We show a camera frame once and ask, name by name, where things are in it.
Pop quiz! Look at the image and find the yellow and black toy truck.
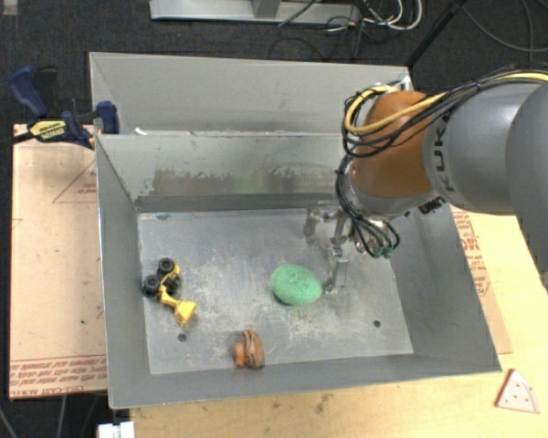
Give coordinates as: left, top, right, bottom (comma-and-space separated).
141, 256, 198, 329

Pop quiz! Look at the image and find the pink triangular sanding pad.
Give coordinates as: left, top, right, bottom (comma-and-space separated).
494, 368, 542, 415

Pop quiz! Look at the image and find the green round scrub sponge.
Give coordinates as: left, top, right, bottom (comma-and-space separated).
269, 263, 324, 308

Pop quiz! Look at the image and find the brown cardboard board red print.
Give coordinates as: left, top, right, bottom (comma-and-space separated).
8, 122, 513, 402

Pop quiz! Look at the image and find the grey metal bin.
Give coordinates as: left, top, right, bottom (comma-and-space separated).
88, 51, 503, 411

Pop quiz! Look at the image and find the brown and orange toy food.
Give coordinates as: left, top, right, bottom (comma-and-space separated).
230, 328, 267, 370

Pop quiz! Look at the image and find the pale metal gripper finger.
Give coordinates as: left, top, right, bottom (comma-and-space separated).
324, 231, 351, 294
302, 206, 324, 246

